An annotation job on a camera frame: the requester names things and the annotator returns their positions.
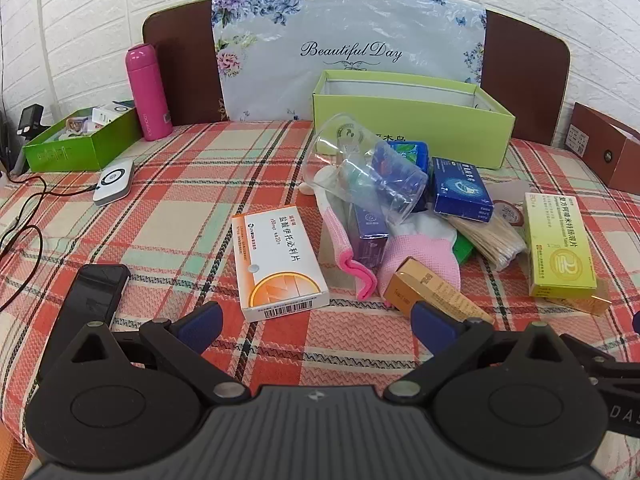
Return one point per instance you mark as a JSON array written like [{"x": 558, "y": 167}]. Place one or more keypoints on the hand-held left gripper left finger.
[{"x": 202, "y": 325}]

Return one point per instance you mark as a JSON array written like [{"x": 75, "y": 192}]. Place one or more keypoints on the small golden box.
[{"x": 595, "y": 304}]

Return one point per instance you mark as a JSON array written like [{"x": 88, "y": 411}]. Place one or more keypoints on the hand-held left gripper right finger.
[{"x": 432, "y": 325}]

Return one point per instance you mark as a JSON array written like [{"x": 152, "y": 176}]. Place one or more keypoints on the white round-button device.
[{"x": 114, "y": 180}]

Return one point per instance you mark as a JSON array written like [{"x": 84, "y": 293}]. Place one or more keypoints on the dark green cardboard box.
[{"x": 75, "y": 152}]

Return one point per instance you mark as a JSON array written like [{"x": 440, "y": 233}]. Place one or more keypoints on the black desk gadget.
[{"x": 31, "y": 120}]

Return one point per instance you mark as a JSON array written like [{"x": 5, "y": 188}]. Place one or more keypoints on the golden brown carton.
[{"x": 440, "y": 292}]

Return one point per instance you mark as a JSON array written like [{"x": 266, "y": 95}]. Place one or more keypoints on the blue medicine box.
[{"x": 460, "y": 190}]

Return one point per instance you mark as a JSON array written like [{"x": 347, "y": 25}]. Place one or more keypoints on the white orange medicine box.
[{"x": 280, "y": 260}]

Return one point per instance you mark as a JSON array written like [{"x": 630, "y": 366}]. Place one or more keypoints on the purple small box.
[{"x": 370, "y": 240}]

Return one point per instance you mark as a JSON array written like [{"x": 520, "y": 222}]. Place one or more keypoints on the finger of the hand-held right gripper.
[
  {"x": 636, "y": 321},
  {"x": 592, "y": 352}
]

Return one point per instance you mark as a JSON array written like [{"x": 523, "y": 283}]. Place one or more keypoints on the bag of cotton swabs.
[{"x": 490, "y": 245}]

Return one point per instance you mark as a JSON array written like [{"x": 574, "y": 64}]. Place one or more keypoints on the pink thermos bottle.
[{"x": 147, "y": 90}]

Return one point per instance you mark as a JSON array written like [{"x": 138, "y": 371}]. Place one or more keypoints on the yellow medicine box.
[{"x": 560, "y": 245}]

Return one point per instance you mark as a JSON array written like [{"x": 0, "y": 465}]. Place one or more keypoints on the floral printed plastic bag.
[{"x": 350, "y": 25}]

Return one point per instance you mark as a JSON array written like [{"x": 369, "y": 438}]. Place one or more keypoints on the white glove pink cuff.
[
  {"x": 340, "y": 240},
  {"x": 425, "y": 260}
]

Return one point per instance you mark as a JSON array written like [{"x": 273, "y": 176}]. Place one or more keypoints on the brown wooden headboard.
[{"x": 180, "y": 70}]

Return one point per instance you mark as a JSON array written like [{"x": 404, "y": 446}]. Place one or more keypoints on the light green cardboard box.
[{"x": 475, "y": 130}]

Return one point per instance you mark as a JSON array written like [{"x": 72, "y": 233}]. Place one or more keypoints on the clear plastic cup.
[{"x": 350, "y": 135}]

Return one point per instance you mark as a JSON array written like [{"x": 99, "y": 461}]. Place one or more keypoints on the blue gum container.
[{"x": 415, "y": 152}]

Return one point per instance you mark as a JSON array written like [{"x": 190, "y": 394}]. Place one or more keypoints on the small white box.
[{"x": 115, "y": 111}]

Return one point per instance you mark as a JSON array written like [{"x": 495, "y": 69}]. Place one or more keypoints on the brown cardboard box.
[{"x": 590, "y": 140}]

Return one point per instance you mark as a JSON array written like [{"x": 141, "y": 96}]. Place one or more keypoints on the red plaid bedsheet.
[{"x": 175, "y": 240}]

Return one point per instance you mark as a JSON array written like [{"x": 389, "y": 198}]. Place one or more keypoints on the small printed packet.
[{"x": 75, "y": 127}]

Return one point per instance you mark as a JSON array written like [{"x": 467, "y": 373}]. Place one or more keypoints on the black smartphone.
[{"x": 100, "y": 290}]

